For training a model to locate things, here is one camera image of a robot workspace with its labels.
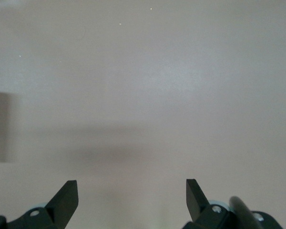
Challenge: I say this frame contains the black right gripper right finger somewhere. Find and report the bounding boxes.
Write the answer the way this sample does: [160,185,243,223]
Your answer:
[182,178,231,229]

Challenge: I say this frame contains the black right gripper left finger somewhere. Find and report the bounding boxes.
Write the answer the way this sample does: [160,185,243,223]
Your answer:
[7,180,79,229]

